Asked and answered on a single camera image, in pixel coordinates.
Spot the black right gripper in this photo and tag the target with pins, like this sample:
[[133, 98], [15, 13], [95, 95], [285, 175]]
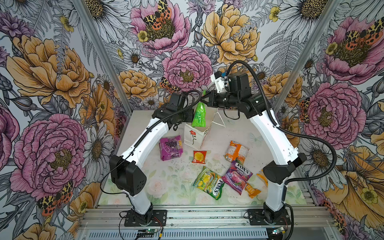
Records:
[[213, 102]]

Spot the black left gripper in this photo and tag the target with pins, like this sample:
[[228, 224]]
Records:
[[189, 118]]

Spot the green Lays chips bag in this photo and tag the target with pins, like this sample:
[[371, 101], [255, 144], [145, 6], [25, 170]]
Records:
[[199, 120]]

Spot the white floral paper bag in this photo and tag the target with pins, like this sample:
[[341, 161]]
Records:
[[195, 136]]

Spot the purple snack packet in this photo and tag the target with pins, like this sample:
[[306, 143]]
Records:
[[171, 148]]

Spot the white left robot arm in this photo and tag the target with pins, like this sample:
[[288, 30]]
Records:
[[126, 169]]

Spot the orange wrapper near arm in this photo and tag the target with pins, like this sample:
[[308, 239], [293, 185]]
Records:
[[262, 177]]

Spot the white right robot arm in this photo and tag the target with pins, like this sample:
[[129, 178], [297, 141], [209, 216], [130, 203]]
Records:
[[286, 158]]

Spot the green Fox's candy bag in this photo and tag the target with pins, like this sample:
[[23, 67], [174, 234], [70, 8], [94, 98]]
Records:
[[210, 183]]

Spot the purple Fox's candy bag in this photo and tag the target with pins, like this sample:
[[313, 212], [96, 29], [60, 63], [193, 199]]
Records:
[[237, 176]]

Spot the small red snack packet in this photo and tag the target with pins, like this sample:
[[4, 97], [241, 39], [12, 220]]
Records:
[[199, 157]]

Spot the orange mango snack packet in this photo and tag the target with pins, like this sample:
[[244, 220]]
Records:
[[236, 152]]

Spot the small orange snack packet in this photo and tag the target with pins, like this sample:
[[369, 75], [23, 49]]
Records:
[[252, 192]]

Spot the green circuit board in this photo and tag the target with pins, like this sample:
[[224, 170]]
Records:
[[150, 233]]

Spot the aluminium frame post right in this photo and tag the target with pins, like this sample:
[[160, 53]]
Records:
[[320, 27]]

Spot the aluminium frame post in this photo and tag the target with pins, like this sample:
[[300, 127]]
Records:
[[320, 27], [92, 32]]

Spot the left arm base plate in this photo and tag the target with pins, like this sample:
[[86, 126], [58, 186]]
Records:
[[153, 218]]

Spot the aluminium frame post left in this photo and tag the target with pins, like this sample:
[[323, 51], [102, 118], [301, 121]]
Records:
[[92, 32]]

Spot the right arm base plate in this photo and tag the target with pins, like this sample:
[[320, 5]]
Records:
[[267, 217]]

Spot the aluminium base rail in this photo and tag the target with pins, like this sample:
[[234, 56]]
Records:
[[210, 222]]

